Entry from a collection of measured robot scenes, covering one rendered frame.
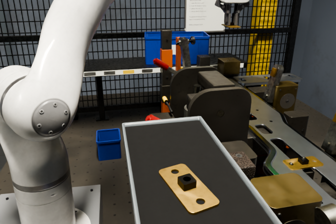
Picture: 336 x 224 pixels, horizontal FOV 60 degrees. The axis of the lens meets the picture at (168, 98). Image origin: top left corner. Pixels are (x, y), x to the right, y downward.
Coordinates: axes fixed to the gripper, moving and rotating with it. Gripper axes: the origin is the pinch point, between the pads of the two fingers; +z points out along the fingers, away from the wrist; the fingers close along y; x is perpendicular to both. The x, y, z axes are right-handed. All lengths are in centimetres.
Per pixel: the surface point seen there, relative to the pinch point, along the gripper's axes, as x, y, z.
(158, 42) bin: 37.5, -18.5, 13.9
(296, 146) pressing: -38.9, 3.1, 27.4
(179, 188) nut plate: -68, -35, 11
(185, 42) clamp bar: -1.0, -16.2, 7.3
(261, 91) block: 5.8, 18.3, 29.3
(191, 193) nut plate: -69, -34, 11
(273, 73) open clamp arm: -5.5, 15.2, 18.5
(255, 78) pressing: 16.8, 20.9, 27.3
